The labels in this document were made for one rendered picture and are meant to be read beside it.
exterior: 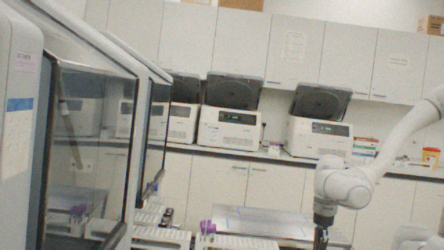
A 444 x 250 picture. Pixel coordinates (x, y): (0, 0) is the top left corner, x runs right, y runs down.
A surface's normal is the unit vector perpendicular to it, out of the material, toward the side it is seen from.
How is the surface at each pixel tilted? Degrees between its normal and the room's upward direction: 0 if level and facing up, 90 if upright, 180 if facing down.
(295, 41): 90
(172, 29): 90
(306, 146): 90
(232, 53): 90
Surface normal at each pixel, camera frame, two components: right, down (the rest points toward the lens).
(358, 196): 0.06, 0.17
